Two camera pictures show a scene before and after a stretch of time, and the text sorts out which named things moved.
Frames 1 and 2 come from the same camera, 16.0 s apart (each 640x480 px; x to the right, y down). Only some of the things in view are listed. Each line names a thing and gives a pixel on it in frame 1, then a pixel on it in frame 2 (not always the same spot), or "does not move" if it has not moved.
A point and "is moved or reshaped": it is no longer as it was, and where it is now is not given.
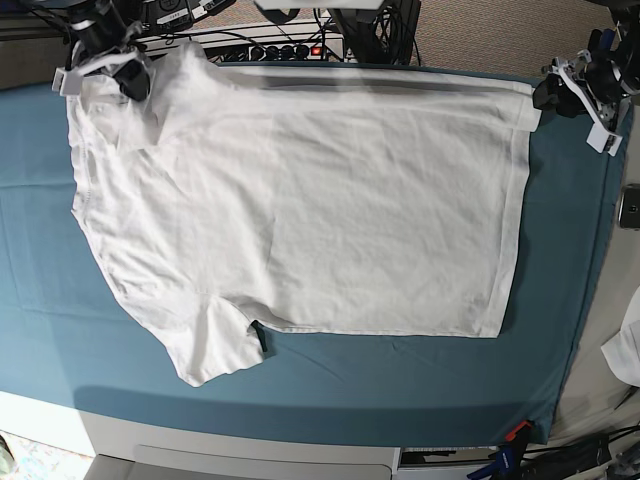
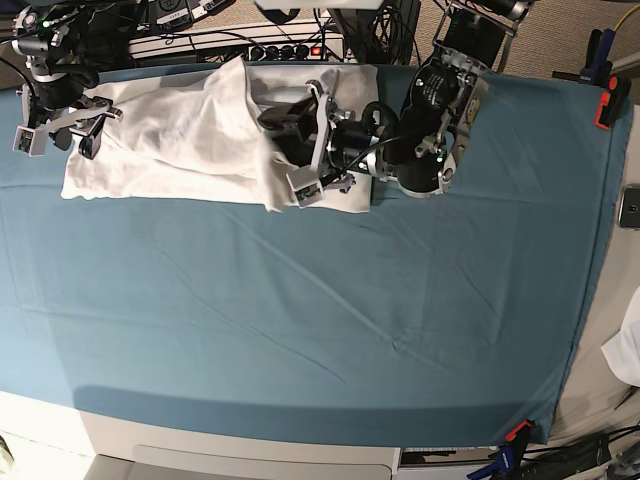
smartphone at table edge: x=629 y=209 does not move
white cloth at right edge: x=623 y=350 does not move
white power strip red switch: x=331 y=51 does not move
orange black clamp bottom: x=521 y=435 does not move
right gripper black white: x=601 y=83 to x=348 y=144
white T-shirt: x=233 y=199 is moved or reshaped
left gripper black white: x=104 y=46 to x=58 y=104
